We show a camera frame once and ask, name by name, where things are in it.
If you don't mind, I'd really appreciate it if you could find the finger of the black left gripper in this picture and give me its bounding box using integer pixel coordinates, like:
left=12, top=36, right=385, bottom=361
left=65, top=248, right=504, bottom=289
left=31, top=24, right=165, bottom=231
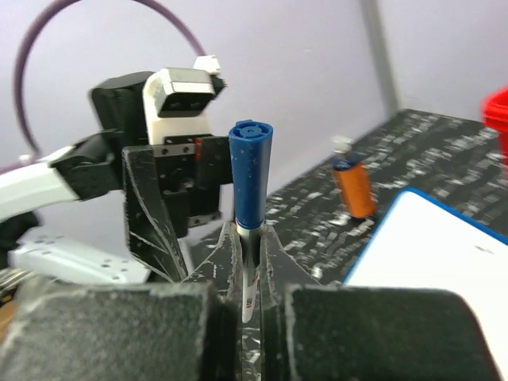
left=122, top=146, right=187, bottom=282

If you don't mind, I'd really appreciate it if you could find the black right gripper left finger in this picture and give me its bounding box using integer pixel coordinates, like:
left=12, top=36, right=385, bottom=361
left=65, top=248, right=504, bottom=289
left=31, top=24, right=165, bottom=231
left=1, top=223, right=242, bottom=380

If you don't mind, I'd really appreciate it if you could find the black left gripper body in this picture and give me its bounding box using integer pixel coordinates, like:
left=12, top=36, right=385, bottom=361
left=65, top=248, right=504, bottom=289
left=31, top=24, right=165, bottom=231
left=152, top=134, right=232, bottom=238

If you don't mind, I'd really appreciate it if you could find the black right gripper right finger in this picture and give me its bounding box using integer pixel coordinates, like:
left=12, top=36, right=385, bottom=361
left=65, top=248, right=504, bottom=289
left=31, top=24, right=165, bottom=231
left=260, top=226, right=501, bottom=380

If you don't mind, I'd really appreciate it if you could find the white marker with blue cap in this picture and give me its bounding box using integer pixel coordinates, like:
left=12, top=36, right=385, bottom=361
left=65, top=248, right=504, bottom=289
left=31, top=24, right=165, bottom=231
left=229, top=120, right=273, bottom=323

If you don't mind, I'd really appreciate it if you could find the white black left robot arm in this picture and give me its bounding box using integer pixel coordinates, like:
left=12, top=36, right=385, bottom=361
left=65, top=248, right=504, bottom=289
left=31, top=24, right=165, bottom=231
left=1, top=67, right=232, bottom=282

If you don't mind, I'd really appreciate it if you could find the blue framed whiteboard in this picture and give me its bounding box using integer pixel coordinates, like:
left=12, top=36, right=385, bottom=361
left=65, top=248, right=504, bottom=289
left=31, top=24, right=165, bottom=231
left=343, top=188, right=507, bottom=379

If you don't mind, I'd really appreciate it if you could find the orange blue pump bottle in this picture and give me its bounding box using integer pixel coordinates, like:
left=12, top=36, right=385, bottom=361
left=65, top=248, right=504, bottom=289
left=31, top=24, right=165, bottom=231
left=333, top=137, right=376, bottom=219

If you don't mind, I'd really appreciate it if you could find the red plastic shopping basket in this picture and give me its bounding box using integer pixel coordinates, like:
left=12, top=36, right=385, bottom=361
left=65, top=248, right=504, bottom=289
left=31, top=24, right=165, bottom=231
left=481, top=86, right=508, bottom=161

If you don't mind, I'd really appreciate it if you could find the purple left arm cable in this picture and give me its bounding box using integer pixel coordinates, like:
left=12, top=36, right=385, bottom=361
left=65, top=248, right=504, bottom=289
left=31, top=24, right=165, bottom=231
left=13, top=0, right=210, bottom=160

